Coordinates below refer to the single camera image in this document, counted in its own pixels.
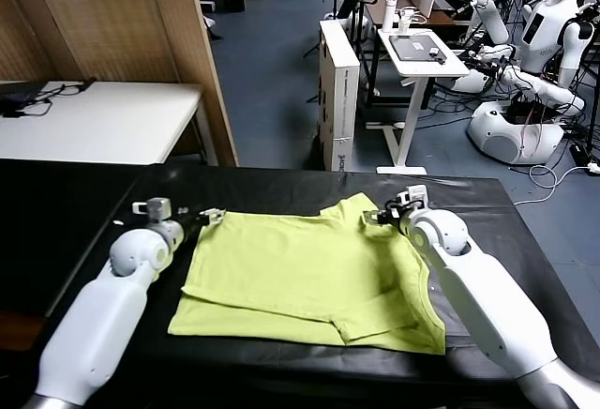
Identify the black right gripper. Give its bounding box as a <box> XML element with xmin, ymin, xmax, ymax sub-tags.
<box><xmin>363</xmin><ymin>202</ymin><xmax>404</xmax><ymax>228</ymax></box>

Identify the white bottle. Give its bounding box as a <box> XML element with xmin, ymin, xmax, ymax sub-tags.
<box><xmin>382</xmin><ymin>0</ymin><xmax>398</xmax><ymax>34</ymax></box>

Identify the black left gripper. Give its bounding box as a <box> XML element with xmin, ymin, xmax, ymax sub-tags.
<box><xmin>175</xmin><ymin>208</ymin><xmax>227</xmax><ymax>241</ymax></box>

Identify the white humanoid robot with base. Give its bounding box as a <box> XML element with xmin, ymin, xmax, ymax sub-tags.
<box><xmin>452</xmin><ymin>0</ymin><xmax>596</xmax><ymax>166</ymax></box>

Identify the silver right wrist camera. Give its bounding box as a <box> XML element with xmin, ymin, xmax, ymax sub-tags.
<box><xmin>397</xmin><ymin>185</ymin><xmax>428</xmax><ymax>208</ymax></box>

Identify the small white standing desk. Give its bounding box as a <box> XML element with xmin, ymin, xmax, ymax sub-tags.
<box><xmin>365</xmin><ymin>29</ymin><xmax>471</xmax><ymax>176</ymax></box>

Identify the yellow-green t-shirt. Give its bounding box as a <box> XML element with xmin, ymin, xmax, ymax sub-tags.
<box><xmin>167</xmin><ymin>192</ymin><xmax>445</xmax><ymax>356</ymax></box>

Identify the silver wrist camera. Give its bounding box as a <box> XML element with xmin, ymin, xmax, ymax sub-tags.
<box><xmin>131</xmin><ymin>197</ymin><xmax>173</xmax><ymax>220</ymax></box>
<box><xmin>397</xmin><ymin>185</ymin><xmax>428</xmax><ymax>208</ymax></box>

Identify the white table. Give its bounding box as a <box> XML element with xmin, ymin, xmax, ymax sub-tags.
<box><xmin>0</xmin><ymin>81</ymin><xmax>205</xmax><ymax>166</ymax></box>

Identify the black tablecloth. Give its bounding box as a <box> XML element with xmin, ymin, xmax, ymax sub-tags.
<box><xmin>0</xmin><ymin>159</ymin><xmax>142</xmax><ymax>319</ymax></box>
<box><xmin>27</xmin><ymin>167</ymin><xmax>596</xmax><ymax>409</ymax></box>

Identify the black power strip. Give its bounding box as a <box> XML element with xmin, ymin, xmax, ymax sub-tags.
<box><xmin>569</xmin><ymin>144</ymin><xmax>593</xmax><ymax>166</ymax></box>

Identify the grey closed laptop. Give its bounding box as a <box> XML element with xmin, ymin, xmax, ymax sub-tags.
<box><xmin>388</xmin><ymin>36</ymin><xmax>446</xmax><ymax>63</ymax></box>

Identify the black laptop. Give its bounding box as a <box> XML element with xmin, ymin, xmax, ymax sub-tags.
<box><xmin>0</xmin><ymin>92</ymin><xmax>38</xmax><ymax>108</ymax></box>

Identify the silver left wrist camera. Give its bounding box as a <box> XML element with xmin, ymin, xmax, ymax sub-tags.
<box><xmin>131</xmin><ymin>197</ymin><xmax>173</xmax><ymax>220</ymax></box>

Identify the brown desk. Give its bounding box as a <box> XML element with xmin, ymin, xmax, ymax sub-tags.
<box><xmin>365</xmin><ymin>0</ymin><xmax>474</xmax><ymax>30</ymax></box>

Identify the white floor cable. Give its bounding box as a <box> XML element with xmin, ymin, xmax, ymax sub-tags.
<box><xmin>513</xmin><ymin>164</ymin><xmax>600</xmax><ymax>207</ymax></box>

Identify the tall white cardboard box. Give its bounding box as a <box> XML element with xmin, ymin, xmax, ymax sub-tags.
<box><xmin>317</xmin><ymin>20</ymin><xmax>361</xmax><ymax>174</ymax></box>

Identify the black cable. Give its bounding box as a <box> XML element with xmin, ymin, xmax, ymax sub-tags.
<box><xmin>0</xmin><ymin>79</ymin><xmax>98</xmax><ymax>122</ymax></box>

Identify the wooden partition panel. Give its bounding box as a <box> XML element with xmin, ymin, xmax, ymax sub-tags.
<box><xmin>0</xmin><ymin>0</ymin><xmax>240</xmax><ymax>169</ymax></box>

